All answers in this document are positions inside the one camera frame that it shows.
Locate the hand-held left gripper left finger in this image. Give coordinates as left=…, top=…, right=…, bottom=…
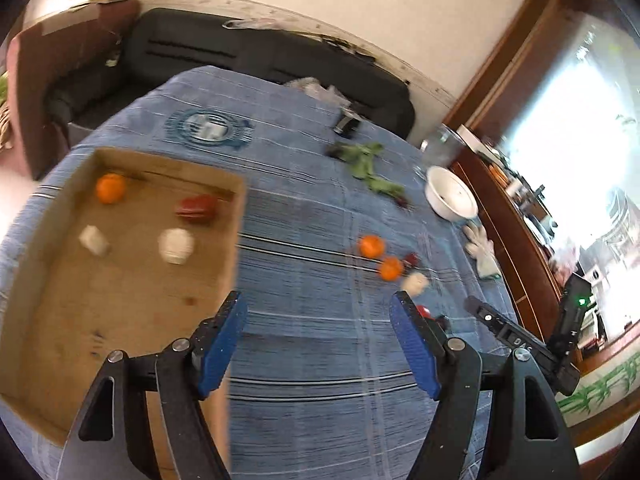
left=56, top=290, right=248, bottom=480

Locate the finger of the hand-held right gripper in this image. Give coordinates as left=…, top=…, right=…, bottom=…
left=464, top=296, right=560, bottom=378

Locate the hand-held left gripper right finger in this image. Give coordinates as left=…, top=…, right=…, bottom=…
left=389, top=290, right=583, bottom=480

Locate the white ribbed chunk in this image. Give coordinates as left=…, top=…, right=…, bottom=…
left=158, top=228, right=196, bottom=265
left=401, top=272, right=431, bottom=295
left=79, top=225, right=111, bottom=257

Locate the orange mandarin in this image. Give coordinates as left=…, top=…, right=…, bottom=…
left=378, top=256, right=404, bottom=282
left=359, top=234, right=386, bottom=260
left=96, top=173, right=127, bottom=205

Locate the shallow cardboard box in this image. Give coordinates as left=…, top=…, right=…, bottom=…
left=0, top=147, right=249, bottom=480

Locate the red jujube date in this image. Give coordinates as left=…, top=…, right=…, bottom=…
left=175, top=194, right=220, bottom=225

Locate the white glove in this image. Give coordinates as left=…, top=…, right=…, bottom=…
left=461, top=224, right=502, bottom=281

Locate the wooden side cabinet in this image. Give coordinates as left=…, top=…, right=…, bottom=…
left=447, top=125, right=586, bottom=361

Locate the blue checked tablecloth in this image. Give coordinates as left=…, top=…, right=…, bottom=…
left=0, top=66, right=531, bottom=480

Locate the white bowl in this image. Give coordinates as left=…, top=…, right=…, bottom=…
left=425, top=166, right=480, bottom=221

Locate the green leafy vegetable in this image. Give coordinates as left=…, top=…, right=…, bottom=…
left=327, top=141, right=407, bottom=198

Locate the clear glass jar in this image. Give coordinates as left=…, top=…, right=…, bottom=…
left=420, top=126, right=463, bottom=166

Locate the small black device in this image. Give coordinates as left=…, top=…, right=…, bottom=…
left=334, top=112, right=362, bottom=138

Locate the crumpled white plastic wrap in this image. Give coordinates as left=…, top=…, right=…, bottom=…
left=286, top=77, right=351, bottom=107

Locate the black sofa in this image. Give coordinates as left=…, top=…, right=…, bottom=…
left=46, top=7, right=416, bottom=143

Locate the patterned brown blanket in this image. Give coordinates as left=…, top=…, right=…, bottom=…
left=0, top=102, right=16, bottom=153

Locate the clear plastic bag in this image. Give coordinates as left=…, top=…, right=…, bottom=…
left=222, top=17, right=281, bottom=32

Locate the brown armchair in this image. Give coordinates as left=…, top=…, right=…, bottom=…
left=5, top=0, right=142, bottom=181

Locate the charger cable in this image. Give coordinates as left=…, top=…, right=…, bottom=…
left=102, top=27, right=123, bottom=68

